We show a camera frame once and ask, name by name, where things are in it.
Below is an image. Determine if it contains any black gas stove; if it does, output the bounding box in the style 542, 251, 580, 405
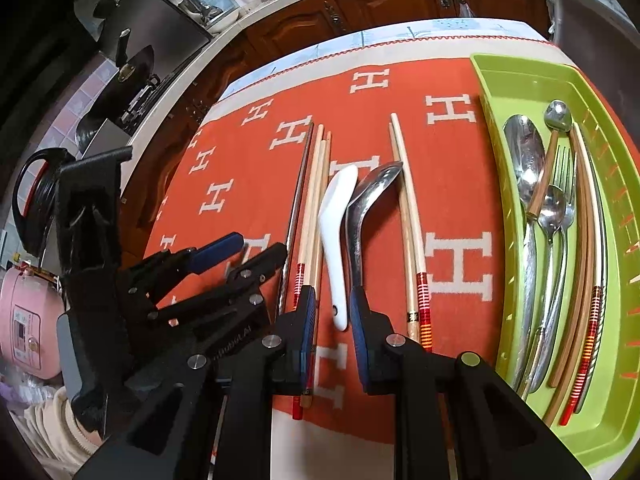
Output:
117, 75, 166, 126

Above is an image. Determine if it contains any white bowl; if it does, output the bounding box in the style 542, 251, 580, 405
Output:
202, 7, 241, 31

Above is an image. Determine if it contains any small steel splash panel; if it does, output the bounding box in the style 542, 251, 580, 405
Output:
82, 117, 128, 158

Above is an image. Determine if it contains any green plastic utensil tray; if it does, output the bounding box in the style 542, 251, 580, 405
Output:
470, 52, 640, 468

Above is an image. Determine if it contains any white ceramic soup spoon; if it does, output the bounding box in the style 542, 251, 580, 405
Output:
318, 164, 360, 332

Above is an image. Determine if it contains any black pot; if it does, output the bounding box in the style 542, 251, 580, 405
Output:
75, 95, 126, 146

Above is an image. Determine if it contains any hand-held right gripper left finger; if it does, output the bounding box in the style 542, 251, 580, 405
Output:
75, 284, 318, 480

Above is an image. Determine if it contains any steel soup spoon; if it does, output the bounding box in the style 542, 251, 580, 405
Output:
345, 161, 404, 291

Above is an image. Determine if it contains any steel fork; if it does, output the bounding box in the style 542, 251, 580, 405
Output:
530, 146, 576, 391

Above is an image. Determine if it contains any light wooden chopstick dark band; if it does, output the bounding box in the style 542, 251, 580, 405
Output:
389, 114, 423, 342

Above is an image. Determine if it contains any brown wooden base cabinet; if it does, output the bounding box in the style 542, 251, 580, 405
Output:
120, 0, 551, 241

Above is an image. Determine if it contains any steel cabinet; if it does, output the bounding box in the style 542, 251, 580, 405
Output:
545, 0, 640, 126

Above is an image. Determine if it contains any small steel spoon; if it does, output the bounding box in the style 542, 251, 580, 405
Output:
525, 185, 568, 393

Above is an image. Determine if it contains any large steel splash panel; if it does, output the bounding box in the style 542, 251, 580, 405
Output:
97, 0, 213, 66

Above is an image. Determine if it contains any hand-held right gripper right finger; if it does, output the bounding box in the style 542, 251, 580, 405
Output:
349, 286, 593, 480

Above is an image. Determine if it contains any black frying pan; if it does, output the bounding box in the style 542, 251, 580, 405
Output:
107, 30, 161, 96

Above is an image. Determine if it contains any large steel spoon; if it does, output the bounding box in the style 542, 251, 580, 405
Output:
502, 114, 547, 396

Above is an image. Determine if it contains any pink rice cooker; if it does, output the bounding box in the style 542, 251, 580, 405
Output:
0, 262, 66, 378

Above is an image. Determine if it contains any black kettle red trim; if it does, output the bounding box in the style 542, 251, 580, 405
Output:
11, 147, 68, 258

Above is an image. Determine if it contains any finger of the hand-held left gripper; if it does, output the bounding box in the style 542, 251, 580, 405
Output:
119, 232, 246, 308
149, 241, 289, 327

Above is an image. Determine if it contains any orange printed blanket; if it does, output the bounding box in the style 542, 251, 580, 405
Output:
142, 35, 640, 480

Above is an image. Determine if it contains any wooden-handled small spoon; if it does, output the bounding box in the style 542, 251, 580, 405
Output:
525, 100, 573, 218

